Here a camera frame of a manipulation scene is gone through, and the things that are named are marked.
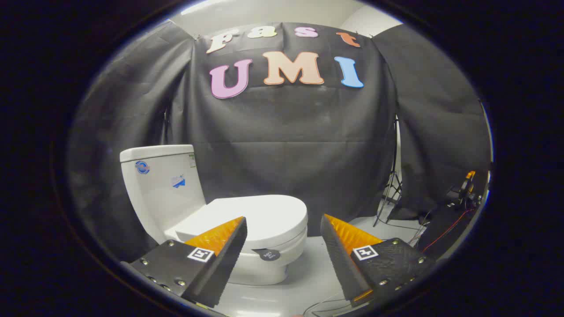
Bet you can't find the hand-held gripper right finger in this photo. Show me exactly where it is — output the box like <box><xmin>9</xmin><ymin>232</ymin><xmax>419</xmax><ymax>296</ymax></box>
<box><xmin>320</xmin><ymin>214</ymin><xmax>437</xmax><ymax>308</ymax></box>

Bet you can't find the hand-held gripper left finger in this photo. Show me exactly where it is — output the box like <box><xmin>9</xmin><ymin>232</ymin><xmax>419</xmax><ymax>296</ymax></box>
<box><xmin>121</xmin><ymin>216</ymin><xmax>248</xmax><ymax>309</ymax></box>

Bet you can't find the black round lid tab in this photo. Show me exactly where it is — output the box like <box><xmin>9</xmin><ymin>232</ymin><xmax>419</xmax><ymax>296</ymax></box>
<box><xmin>252</xmin><ymin>249</ymin><xmax>281</xmax><ymax>262</ymax></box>

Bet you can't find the white toilet lid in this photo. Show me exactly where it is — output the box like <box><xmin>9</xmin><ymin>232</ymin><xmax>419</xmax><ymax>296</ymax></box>
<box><xmin>175</xmin><ymin>195</ymin><xmax>308</xmax><ymax>251</ymax></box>

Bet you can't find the white ceramic toilet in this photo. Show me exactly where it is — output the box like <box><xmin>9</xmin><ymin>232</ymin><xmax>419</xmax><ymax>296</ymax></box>
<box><xmin>120</xmin><ymin>144</ymin><xmax>308</xmax><ymax>286</ymax></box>

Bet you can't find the white toilet tank cover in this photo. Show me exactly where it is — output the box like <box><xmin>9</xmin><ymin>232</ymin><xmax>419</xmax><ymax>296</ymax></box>
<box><xmin>120</xmin><ymin>144</ymin><xmax>195</xmax><ymax>163</ymax></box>

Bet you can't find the black tripod stand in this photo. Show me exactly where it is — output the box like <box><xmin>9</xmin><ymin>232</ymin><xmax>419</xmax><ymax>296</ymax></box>
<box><xmin>373</xmin><ymin>117</ymin><xmax>404</xmax><ymax>227</ymax></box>

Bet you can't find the black backdrop cloth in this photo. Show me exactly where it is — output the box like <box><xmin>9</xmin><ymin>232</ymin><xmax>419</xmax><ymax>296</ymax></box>
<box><xmin>66</xmin><ymin>20</ymin><xmax>492</xmax><ymax>265</ymax></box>

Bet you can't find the orange and black device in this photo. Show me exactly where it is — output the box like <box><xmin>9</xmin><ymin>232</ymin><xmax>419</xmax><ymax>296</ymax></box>
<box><xmin>457</xmin><ymin>171</ymin><xmax>481</xmax><ymax>207</ymax></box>

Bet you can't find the red cable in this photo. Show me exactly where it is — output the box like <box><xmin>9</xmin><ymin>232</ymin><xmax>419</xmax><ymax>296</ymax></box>
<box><xmin>421</xmin><ymin>209</ymin><xmax>476</xmax><ymax>254</ymax></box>

